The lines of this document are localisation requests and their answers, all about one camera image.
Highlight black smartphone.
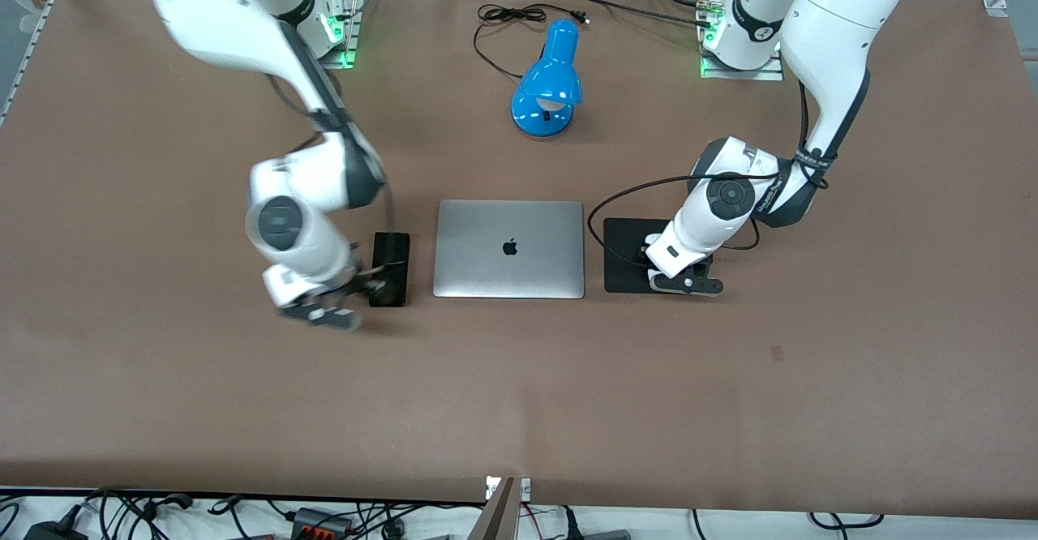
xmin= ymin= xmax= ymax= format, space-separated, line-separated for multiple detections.
xmin=368 ymin=232 xmax=411 ymax=308

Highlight black mouse pad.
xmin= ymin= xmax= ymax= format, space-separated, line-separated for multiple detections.
xmin=603 ymin=217 xmax=716 ymax=294

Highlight silver closed laptop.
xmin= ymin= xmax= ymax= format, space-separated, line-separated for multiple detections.
xmin=432 ymin=199 xmax=586 ymax=300

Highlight blue desk lamp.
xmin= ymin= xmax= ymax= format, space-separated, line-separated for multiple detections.
xmin=510 ymin=19 xmax=583 ymax=139

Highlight grey power strip red switches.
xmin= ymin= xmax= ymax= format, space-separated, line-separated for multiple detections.
xmin=290 ymin=507 xmax=354 ymax=538

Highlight black power adapter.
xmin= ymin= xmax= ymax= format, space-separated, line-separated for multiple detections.
xmin=23 ymin=519 xmax=87 ymax=540

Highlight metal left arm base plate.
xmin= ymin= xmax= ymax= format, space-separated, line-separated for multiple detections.
xmin=697 ymin=0 xmax=786 ymax=82

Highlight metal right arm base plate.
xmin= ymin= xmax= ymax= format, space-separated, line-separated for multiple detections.
xmin=312 ymin=0 xmax=367 ymax=69

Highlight black cable across table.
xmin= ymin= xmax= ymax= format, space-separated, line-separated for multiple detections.
xmin=519 ymin=0 xmax=731 ymax=28

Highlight brown angled post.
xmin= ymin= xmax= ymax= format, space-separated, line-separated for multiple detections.
xmin=477 ymin=477 xmax=520 ymax=540

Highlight black lamp power cable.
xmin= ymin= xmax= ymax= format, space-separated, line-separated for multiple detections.
xmin=473 ymin=3 xmax=590 ymax=81

